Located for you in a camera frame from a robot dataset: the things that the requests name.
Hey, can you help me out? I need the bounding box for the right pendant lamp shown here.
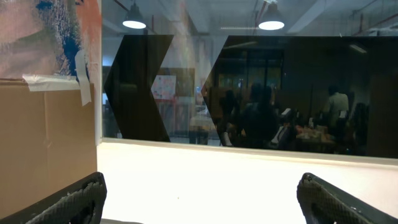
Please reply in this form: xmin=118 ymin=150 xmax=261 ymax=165
xmin=258 ymin=2 xmax=285 ymax=30

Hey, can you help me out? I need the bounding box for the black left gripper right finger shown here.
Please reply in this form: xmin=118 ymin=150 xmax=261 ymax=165
xmin=297 ymin=172 xmax=397 ymax=224

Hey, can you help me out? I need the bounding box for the left pendant lamp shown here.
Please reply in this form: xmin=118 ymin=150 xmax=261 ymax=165
xmin=123 ymin=1 xmax=147 ymax=29

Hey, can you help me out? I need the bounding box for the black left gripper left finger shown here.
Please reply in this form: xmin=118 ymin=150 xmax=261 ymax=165
xmin=1 ymin=172 xmax=107 ymax=224

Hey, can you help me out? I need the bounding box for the glass window pane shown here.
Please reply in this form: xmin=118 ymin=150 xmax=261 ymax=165
xmin=102 ymin=0 xmax=397 ymax=158

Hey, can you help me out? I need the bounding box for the brown cardboard sheet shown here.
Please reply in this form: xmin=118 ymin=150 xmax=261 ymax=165
xmin=1 ymin=80 xmax=97 ymax=218

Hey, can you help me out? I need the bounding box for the pendant lamp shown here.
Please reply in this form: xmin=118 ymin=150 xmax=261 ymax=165
xmin=258 ymin=2 xmax=285 ymax=30
xmin=123 ymin=1 xmax=147 ymax=29

